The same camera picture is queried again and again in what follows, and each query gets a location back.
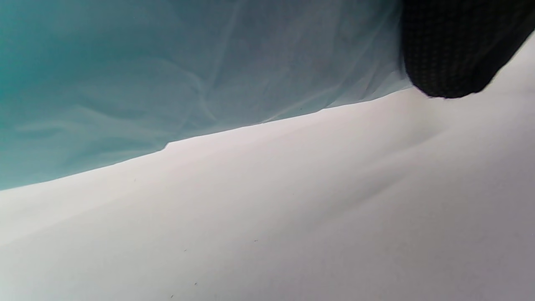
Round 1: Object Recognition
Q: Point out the person's left hand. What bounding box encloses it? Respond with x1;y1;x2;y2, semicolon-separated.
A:
400;0;535;99

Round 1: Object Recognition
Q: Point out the light blue gift wrapping paper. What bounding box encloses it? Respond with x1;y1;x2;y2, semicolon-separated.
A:
0;0;414;191

